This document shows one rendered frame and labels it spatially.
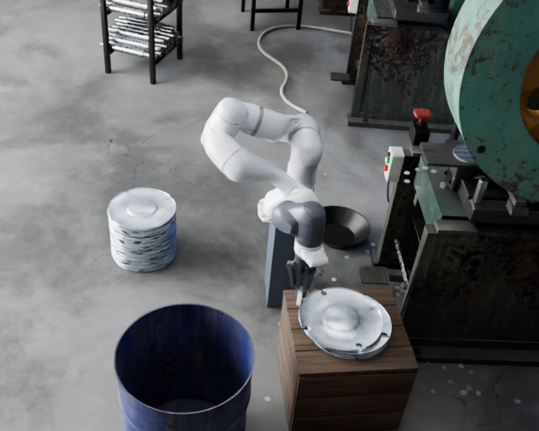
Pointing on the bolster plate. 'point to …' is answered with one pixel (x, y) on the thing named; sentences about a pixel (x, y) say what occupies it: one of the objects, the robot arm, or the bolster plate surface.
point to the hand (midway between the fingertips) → (300, 295)
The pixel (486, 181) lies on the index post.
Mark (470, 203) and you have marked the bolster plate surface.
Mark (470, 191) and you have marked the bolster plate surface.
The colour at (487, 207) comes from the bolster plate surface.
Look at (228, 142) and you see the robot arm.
